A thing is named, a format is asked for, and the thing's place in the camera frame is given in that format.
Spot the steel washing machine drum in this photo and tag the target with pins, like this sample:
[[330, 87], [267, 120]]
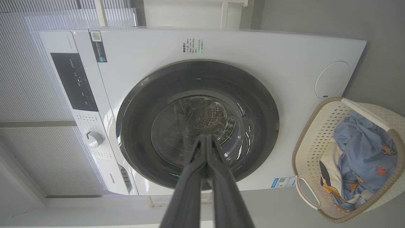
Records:
[[208, 117]]

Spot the blue energy label sticker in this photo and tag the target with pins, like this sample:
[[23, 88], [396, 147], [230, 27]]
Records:
[[283, 182]]

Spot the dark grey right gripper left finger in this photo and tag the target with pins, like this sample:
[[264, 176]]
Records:
[[190, 190]]

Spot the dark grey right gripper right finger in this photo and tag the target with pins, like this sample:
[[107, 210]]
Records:
[[224, 196]]

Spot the blue patterned garment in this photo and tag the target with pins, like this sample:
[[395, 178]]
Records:
[[364, 148]]

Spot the washing machine round door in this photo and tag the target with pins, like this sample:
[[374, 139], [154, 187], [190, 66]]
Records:
[[142, 110]]

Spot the black QR label sticker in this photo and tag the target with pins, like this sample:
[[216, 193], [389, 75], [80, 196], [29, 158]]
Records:
[[98, 47]]

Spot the white front-load washing machine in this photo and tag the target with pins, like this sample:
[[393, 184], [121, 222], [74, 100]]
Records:
[[284, 79]]

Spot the cream garment with orange print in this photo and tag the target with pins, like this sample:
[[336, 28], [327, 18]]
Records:
[[330, 164]]

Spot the white control dial knob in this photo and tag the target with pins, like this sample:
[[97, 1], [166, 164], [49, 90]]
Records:
[[93, 138]]

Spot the cream perforated laundry basket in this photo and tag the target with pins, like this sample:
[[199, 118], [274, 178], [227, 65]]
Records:
[[316, 136]]

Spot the round white filter cover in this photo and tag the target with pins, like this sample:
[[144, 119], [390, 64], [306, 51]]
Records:
[[332, 79]]

